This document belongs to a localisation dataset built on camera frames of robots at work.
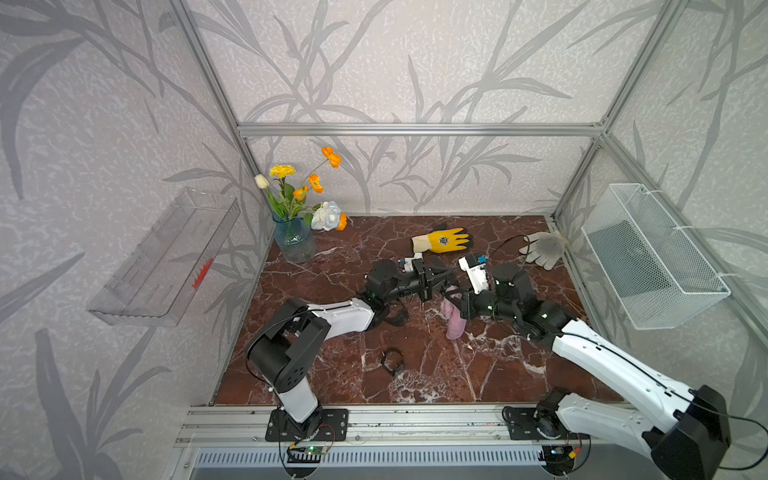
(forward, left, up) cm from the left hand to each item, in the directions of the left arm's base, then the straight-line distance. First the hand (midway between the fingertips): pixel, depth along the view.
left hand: (454, 276), depth 74 cm
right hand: (-3, +2, -4) cm, 5 cm away
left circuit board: (-34, +35, -27) cm, 56 cm away
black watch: (-3, +1, -2) cm, 3 cm away
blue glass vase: (+23, +48, -15) cm, 56 cm away
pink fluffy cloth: (-7, -1, -13) cm, 15 cm away
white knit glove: (+29, -42, -25) cm, 57 cm away
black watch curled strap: (-12, +16, -25) cm, 32 cm away
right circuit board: (-35, -25, -27) cm, 51 cm away
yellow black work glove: (+30, -2, -23) cm, 38 cm away
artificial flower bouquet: (+25, +48, +1) cm, 54 cm away
